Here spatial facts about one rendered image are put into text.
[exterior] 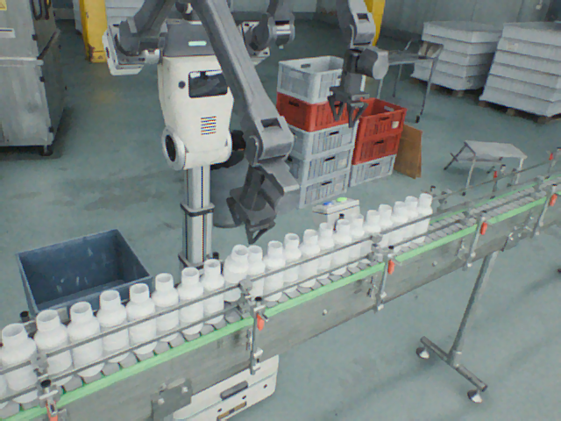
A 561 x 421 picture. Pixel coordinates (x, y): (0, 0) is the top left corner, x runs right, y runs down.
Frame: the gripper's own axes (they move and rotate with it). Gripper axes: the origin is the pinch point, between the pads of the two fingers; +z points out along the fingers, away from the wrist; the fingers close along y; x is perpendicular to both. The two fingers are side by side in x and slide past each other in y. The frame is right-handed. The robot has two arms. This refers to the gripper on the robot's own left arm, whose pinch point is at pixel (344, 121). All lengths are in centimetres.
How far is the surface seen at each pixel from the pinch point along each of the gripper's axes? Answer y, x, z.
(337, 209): -2.6, -0.7, 28.2
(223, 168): 158, -50, 90
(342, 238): -17.8, 11.1, 26.9
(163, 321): -18, 64, 33
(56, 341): -19, 86, 28
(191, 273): -15, 56, 25
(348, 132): 163, -170, 82
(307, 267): -18.5, 23.3, 32.5
